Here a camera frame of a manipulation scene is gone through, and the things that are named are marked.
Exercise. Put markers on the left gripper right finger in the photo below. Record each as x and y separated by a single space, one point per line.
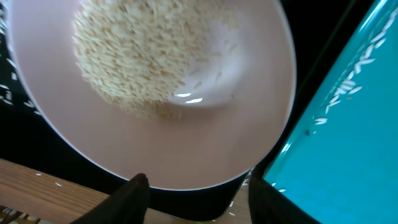
268 206

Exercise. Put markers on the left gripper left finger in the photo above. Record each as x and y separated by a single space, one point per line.
127 205

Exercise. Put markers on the pink bowl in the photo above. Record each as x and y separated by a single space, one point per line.
208 146

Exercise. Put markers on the cooked rice pile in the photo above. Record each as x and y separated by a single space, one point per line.
135 53

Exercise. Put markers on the teal serving tray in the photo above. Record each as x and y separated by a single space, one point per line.
339 164

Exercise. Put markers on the black plastic tray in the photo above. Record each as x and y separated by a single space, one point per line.
320 32

